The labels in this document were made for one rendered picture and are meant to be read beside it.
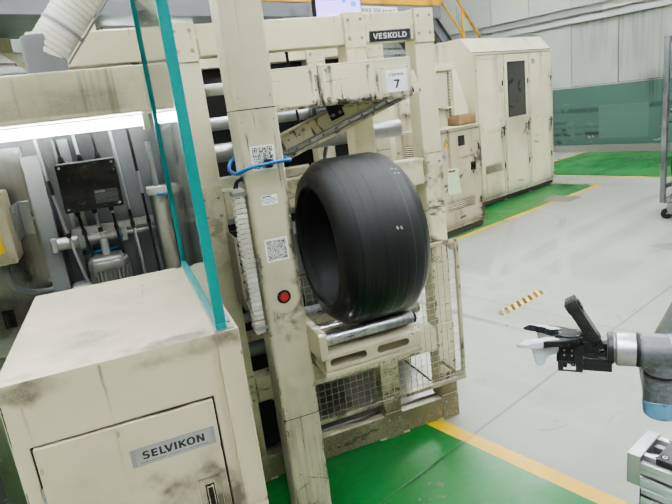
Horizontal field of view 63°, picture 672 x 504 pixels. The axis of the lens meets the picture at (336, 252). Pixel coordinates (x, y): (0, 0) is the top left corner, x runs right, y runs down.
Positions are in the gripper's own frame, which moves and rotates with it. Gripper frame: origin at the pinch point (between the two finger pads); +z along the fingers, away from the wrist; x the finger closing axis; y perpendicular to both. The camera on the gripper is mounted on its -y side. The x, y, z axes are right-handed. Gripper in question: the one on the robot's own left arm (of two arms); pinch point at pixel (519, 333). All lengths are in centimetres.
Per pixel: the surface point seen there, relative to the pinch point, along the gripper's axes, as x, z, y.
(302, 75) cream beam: 45, 76, -75
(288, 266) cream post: 19, 73, -12
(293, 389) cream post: 22, 76, 31
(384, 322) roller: 38, 48, 10
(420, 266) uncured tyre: 32.2, 32.8, -10.2
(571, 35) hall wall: 1227, 17, -315
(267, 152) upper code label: 13, 74, -48
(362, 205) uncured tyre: 21, 47, -31
